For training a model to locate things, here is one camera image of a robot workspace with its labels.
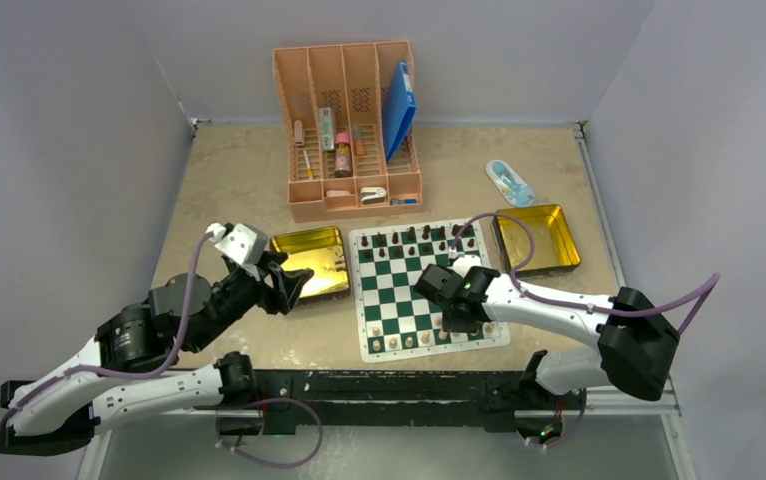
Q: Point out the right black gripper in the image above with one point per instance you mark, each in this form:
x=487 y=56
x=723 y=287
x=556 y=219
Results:
x=452 y=324

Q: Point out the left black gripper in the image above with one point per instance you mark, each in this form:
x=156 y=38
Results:
x=287 y=284

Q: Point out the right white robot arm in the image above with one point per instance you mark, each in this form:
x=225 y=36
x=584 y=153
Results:
x=622 y=344

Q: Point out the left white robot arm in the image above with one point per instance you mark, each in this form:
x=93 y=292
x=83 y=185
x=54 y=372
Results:
x=125 y=370

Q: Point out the green white chess board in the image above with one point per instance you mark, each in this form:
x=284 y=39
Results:
x=385 y=264

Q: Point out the left gold tin tray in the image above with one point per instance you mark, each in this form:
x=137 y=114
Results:
x=323 y=251

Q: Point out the gold tin tray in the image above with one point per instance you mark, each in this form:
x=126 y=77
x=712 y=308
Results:
x=555 y=250
x=323 y=251

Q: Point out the right gold tin tray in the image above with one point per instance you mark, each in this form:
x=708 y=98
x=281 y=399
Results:
x=555 y=250

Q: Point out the white stapler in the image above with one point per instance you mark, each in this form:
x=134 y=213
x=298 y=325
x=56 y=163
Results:
x=372 y=195

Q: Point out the blue white packaged item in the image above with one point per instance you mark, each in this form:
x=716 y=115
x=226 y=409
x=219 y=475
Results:
x=509 y=183

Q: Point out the brown bottle pink cap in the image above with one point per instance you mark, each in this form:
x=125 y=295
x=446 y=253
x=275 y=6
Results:
x=343 y=156

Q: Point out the white green box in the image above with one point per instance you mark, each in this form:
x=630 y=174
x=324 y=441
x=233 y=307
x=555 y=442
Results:
x=327 y=131

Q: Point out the pink desk organizer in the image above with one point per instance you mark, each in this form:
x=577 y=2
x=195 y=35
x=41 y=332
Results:
x=347 y=111

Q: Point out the blue folder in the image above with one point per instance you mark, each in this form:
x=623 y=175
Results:
x=399 y=110

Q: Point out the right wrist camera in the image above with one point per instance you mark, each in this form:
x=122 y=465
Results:
x=461 y=263

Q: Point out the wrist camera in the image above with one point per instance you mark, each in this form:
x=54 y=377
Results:
x=461 y=263
x=241 y=246

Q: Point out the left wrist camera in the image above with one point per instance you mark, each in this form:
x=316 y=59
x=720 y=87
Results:
x=241 y=246

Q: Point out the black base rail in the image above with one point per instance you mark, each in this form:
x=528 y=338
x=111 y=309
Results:
x=495 y=401

